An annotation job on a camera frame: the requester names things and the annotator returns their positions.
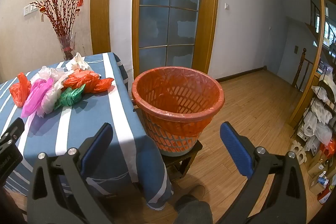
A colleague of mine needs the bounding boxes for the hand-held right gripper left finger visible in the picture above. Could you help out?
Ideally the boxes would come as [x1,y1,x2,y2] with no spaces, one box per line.
[26,122,114,224]

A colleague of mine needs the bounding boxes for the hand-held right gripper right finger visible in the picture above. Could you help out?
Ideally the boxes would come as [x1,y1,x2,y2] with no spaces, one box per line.
[220,122,307,224]

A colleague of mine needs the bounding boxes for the orange plastic waste basket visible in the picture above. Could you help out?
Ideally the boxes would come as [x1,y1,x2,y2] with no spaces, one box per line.
[131,66,225,157]

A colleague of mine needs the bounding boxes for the pink plastic bag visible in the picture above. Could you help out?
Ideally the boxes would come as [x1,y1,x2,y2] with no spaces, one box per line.
[21,78,54,118]

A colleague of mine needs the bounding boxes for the small orange plastic bag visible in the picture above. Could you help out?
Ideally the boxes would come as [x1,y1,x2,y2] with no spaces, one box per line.
[9,72,32,108]

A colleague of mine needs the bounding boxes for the large orange plastic bag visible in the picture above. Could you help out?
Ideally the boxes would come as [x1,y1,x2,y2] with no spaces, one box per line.
[63,70,115,94]

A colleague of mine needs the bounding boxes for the blue white striped tablecloth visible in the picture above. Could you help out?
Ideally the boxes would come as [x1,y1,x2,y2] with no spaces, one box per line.
[0,52,174,211]

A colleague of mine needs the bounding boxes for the wooden stool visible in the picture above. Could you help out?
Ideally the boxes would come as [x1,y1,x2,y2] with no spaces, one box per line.
[133,106,204,180]

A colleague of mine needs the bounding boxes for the brown shoe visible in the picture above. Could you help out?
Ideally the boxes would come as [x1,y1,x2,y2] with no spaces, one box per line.
[189,185,206,201]

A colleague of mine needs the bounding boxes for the white cutout object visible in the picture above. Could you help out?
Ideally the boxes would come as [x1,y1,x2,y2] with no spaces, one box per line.
[290,140,307,164]

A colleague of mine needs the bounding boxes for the long white plastic bag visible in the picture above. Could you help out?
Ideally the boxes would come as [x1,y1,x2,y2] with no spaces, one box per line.
[39,80,65,118]

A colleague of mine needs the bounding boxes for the person's leg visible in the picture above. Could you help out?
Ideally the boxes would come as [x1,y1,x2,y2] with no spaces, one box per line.
[175,194,213,224]

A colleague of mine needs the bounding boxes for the cardboard box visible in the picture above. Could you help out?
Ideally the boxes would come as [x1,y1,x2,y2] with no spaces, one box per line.
[307,154,328,178]

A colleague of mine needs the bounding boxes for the translucent white plastic bag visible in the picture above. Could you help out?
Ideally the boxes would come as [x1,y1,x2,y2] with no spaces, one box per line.
[38,66,74,83]

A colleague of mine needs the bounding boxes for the white crumpled garment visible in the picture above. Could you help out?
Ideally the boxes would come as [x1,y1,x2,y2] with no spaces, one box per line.
[66,52,92,72]

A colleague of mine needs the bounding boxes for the pile of white plastic bags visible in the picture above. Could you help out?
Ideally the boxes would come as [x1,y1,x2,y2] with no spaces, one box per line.
[302,77,336,146]

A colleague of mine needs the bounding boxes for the glass vase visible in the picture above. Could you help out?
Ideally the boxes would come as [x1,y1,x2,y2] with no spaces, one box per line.
[57,32,76,61]

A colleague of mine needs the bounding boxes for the red decorative branches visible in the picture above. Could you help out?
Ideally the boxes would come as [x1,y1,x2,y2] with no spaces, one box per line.
[30,0,84,38]

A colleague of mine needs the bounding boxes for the wooden frosted glass door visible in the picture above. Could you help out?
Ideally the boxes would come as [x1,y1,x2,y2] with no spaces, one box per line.
[131,0,219,80]

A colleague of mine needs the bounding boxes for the window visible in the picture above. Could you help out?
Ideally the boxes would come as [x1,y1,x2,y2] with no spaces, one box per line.
[310,0,336,56]

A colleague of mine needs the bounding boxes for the black wire rack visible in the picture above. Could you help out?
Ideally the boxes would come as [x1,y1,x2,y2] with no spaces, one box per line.
[291,74,336,151]

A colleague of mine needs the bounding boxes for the wooden stair post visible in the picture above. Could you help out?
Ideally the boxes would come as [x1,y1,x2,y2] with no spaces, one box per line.
[292,48,314,90]

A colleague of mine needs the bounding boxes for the white wall socket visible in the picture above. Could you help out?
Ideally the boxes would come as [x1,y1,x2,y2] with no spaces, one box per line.
[23,5,38,16]

